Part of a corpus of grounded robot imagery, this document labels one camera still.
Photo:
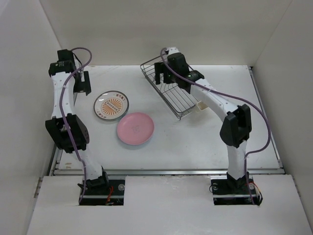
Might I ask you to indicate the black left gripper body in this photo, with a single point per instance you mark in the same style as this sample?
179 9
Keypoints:
81 86

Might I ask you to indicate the black wire dish rack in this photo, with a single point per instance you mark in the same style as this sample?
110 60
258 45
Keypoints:
178 100

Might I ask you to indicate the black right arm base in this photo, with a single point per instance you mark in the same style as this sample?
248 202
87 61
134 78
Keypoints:
228 192

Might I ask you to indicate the white plate red print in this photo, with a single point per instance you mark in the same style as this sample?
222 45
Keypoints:
115 100

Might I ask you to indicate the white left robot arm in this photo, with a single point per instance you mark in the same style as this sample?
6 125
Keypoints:
66 129

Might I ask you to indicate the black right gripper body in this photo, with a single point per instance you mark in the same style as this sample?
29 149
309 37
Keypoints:
169 76

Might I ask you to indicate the blue plastic plate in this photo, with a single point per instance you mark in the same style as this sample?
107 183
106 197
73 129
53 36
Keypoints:
135 144

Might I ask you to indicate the pink plastic plate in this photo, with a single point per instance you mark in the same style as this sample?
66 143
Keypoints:
135 128

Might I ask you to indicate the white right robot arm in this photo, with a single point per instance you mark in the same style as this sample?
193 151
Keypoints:
236 119

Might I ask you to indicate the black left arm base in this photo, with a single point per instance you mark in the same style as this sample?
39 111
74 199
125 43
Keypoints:
111 195

